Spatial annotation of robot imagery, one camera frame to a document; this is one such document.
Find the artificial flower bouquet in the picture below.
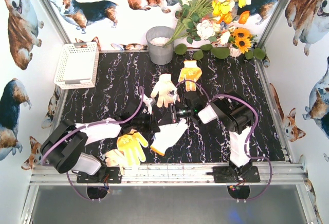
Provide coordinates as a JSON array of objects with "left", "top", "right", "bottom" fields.
[{"left": 166, "top": 0, "right": 251, "bottom": 45}]

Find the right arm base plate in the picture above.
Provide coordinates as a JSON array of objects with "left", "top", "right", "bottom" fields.
[{"left": 206, "top": 161, "right": 261, "bottom": 183}]

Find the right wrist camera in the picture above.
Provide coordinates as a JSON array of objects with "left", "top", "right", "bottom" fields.
[{"left": 168, "top": 90, "right": 180, "bottom": 104}]

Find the grey metal bucket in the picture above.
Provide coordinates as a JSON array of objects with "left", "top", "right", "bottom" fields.
[{"left": 145, "top": 26, "right": 174, "bottom": 65}]

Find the purple cable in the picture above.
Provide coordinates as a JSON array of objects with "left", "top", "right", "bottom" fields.
[
  {"left": 177, "top": 80, "right": 272, "bottom": 202},
  {"left": 41, "top": 85, "right": 144, "bottom": 202}
]

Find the cream glove at front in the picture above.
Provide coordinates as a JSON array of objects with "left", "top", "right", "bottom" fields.
[{"left": 105, "top": 149, "right": 138, "bottom": 175}]

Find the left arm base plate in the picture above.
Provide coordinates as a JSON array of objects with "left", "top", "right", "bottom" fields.
[{"left": 77, "top": 165, "right": 122, "bottom": 183}]

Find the orange dotted glove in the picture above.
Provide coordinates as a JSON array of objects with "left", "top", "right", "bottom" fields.
[{"left": 178, "top": 60, "right": 202, "bottom": 91}]

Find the cream knit glove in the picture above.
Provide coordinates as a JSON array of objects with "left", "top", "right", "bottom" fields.
[{"left": 151, "top": 73, "right": 177, "bottom": 108}]

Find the white plastic storage basket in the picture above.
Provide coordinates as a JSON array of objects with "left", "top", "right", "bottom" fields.
[{"left": 53, "top": 42, "right": 99, "bottom": 90}]

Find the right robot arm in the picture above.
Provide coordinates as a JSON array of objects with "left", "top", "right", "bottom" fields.
[{"left": 151, "top": 90, "right": 257, "bottom": 168}]

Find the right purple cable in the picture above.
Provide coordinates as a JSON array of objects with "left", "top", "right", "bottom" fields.
[{"left": 177, "top": 80, "right": 272, "bottom": 202}]

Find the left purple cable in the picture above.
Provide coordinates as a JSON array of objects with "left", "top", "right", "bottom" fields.
[{"left": 41, "top": 85, "right": 144, "bottom": 202}]

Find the yellow palm glove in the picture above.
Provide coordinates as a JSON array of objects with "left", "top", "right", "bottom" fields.
[{"left": 117, "top": 130, "right": 149, "bottom": 166}]

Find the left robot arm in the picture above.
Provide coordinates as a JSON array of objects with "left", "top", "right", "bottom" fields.
[{"left": 41, "top": 113, "right": 160, "bottom": 175}]

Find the white glove orange cuff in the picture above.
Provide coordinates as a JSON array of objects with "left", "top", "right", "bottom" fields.
[{"left": 150, "top": 119, "right": 188, "bottom": 156}]

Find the small sunflower pot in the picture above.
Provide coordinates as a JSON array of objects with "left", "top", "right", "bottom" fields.
[{"left": 229, "top": 27, "right": 258, "bottom": 57}]

